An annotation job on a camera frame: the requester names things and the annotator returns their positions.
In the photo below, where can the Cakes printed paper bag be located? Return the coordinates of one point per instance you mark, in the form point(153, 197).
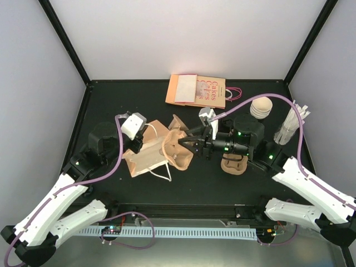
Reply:
point(212, 92)

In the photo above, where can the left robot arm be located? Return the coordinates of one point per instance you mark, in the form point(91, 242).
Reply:
point(37, 237)

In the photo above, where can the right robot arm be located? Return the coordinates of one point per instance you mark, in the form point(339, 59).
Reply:
point(329, 212)

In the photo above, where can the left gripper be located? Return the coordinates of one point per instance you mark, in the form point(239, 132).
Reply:
point(139, 141)

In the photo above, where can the black frame post right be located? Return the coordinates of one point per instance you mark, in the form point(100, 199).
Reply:
point(310, 39)

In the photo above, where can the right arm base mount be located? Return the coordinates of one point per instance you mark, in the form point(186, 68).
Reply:
point(253, 215)

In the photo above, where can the black frame post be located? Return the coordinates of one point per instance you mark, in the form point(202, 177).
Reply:
point(60, 31)
point(310, 39)

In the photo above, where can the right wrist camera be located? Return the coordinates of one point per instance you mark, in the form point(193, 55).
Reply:
point(206, 115)

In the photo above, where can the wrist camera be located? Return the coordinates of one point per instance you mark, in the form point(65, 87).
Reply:
point(206, 115)
point(134, 122)

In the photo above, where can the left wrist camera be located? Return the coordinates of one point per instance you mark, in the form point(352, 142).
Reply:
point(134, 122)

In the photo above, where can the orange paper bag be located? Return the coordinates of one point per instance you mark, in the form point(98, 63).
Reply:
point(150, 158)

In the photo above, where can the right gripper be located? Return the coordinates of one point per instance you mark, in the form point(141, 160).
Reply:
point(204, 142)

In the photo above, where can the stack of paper cups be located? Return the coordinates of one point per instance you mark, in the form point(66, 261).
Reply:
point(261, 107)

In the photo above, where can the brown pulp cup carrier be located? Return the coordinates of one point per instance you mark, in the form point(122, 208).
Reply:
point(177, 155)

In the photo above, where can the black frame post left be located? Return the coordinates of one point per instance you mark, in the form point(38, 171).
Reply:
point(60, 31)

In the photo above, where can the jar of white stirrers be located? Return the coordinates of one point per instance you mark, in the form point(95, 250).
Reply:
point(288, 128)

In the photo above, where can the light blue cable duct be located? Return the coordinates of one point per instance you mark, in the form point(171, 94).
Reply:
point(183, 233)

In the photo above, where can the orange flat bag stack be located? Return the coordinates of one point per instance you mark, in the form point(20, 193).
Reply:
point(181, 89)

